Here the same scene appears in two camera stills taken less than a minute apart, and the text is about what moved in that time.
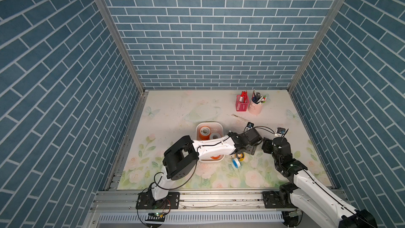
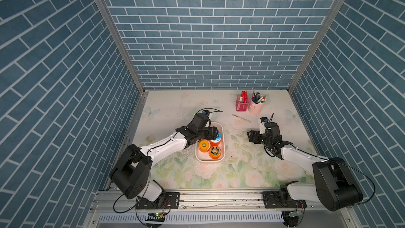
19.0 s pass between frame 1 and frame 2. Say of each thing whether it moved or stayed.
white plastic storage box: stayed
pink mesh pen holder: stayed
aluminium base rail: stayed
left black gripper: moved
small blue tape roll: moved
